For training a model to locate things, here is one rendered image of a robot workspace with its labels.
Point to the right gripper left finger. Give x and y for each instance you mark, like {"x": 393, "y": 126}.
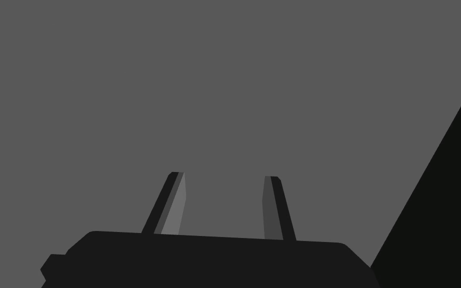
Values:
{"x": 167, "y": 208}

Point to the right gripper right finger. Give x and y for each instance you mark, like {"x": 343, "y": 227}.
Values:
{"x": 276, "y": 212}

